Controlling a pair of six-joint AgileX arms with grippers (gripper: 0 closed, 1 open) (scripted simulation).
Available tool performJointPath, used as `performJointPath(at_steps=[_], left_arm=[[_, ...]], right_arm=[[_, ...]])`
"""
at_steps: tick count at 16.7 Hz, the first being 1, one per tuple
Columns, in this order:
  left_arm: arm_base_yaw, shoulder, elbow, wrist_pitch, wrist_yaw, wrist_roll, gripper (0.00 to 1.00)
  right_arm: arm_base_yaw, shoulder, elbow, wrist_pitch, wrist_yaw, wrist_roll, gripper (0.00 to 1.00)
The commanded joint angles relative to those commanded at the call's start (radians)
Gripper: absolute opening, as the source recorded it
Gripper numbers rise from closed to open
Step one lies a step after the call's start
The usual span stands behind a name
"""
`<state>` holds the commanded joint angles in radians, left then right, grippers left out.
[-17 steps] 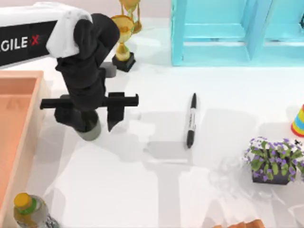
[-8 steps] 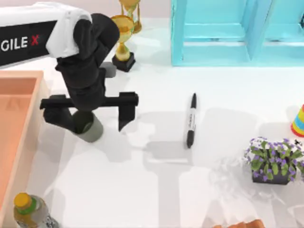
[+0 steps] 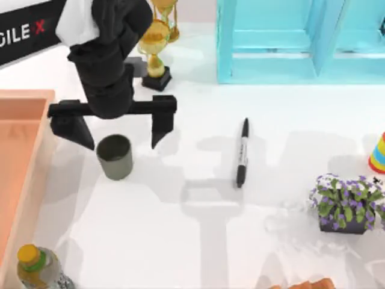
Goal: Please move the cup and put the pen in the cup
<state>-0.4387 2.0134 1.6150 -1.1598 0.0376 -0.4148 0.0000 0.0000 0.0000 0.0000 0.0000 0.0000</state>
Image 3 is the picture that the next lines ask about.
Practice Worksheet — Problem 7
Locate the grey cup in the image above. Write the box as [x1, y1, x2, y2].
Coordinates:
[96, 134, 134, 182]

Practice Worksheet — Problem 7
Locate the shallow salmon-coloured box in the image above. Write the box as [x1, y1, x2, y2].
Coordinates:
[0, 89, 57, 273]

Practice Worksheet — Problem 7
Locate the gold trophy with black base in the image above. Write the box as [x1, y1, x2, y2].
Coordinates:
[137, 19, 173, 93]

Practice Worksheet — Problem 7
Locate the black marker pen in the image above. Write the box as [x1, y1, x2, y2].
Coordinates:
[235, 117, 250, 189]

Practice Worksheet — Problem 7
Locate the light blue rack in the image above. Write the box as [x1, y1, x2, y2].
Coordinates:
[215, 0, 385, 85]

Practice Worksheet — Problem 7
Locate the clear bottle with yellow cap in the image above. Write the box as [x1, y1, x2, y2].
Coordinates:
[16, 244, 75, 289]

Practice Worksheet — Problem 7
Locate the purple flower plant pot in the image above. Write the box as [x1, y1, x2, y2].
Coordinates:
[308, 173, 385, 235]

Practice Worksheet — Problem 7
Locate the orange brown bread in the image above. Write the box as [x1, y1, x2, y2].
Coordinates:
[269, 277, 335, 289]

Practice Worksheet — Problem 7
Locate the stack of coloured rings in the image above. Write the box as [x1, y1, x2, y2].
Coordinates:
[367, 131, 385, 175]

